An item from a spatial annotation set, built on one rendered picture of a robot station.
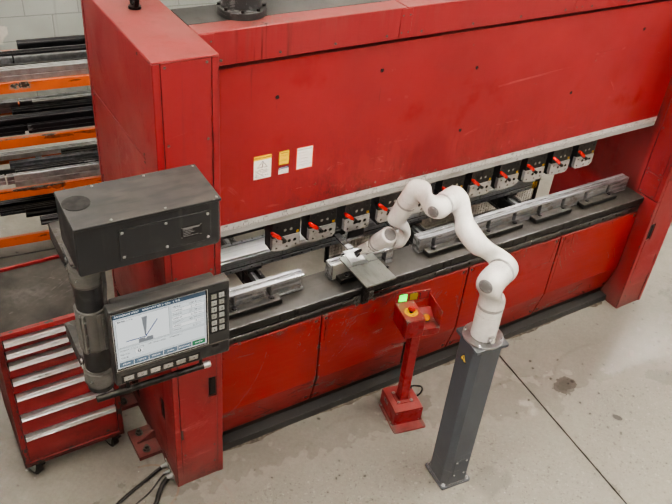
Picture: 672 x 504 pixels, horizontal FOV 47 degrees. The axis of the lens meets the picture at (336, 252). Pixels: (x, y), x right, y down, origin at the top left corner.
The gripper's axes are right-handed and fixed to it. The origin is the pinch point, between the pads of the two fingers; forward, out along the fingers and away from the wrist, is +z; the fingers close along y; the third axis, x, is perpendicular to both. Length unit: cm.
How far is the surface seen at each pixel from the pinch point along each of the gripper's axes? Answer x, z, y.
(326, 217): -19.2, -14.2, 19.7
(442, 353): 65, 78, -72
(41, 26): -313, 302, 55
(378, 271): 12.0, -1.5, -4.2
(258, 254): -18, 28, 43
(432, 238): 1, 17, -55
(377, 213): -15.5, -9.5, -10.9
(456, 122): -43, -43, -53
